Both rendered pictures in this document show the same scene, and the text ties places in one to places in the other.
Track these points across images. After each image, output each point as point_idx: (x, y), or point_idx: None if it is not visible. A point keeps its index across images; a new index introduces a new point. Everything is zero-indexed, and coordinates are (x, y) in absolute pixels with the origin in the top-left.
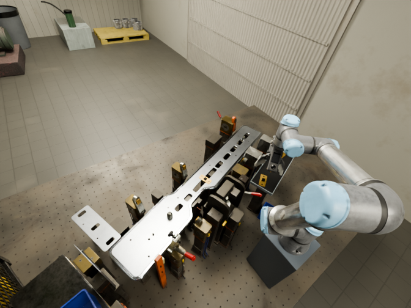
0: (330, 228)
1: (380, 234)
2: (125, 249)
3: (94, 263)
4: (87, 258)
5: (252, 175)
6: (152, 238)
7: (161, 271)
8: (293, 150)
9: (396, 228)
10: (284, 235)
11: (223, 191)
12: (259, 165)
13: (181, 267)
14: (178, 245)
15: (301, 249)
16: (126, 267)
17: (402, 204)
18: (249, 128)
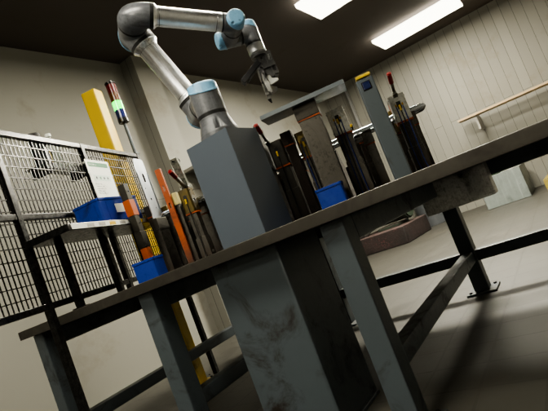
0: (123, 43)
1: (119, 25)
2: (183, 209)
3: (157, 201)
4: (152, 187)
5: (346, 152)
6: (198, 201)
7: (167, 199)
8: (215, 41)
9: (119, 15)
10: (190, 115)
11: None
12: (412, 157)
13: (201, 235)
14: (189, 186)
15: (201, 130)
16: (169, 213)
17: (129, 3)
18: (417, 108)
